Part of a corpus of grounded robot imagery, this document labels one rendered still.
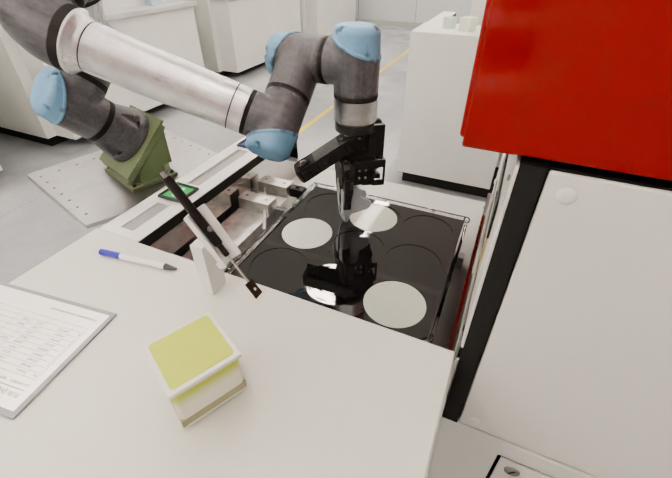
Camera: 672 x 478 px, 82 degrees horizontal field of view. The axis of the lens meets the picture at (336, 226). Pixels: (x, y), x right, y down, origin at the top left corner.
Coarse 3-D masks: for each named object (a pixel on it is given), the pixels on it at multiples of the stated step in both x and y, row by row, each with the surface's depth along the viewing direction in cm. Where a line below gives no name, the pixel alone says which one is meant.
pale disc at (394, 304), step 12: (372, 288) 65; (384, 288) 65; (396, 288) 65; (408, 288) 65; (372, 300) 63; (384, 300) 63; (396, 300) 63; (408, 300) 63; (420, 300) 63; (372, 312) 61; (384, 312) 61; (396, 312) 61; (408, 312) 61; (420, 312) 61; (384, 324) 59; (396, 324) 59; (408, 324) 59
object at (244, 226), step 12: (288, 204) 93; (240, 216) 85; (252, 216) 85; (276, 216) 89; (228, 228) 82; (240, 228) 82; (252, 228) 82; (240, 240) 79; (252, 240) 82; (228, 264) 76
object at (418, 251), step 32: (320, 192) 90; (352, 224) 80; (416, 224) 80; (448, 224) 80; (256, 256) 72; (288, 256) 72; (320, 256) 72; (352, 256) 72; (384, 256) 72; (416, 256) 72; (448, 256) 72; (288, 288) 65; (320, 288) 65; (352, 288) 65; (416, 288) 65
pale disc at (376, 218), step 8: (368, 208) 84; (376, 208) 84; (384, 208) 84; (352, 216) 82; (360, 216) 82; (368, 216) 82; (376, 216) 82; (384, 216) 82; (392, 216) 82; (360, 224) 79; (368, 224) 80; (376, 224) 80; (384, 224) 80; (392, 224) 80
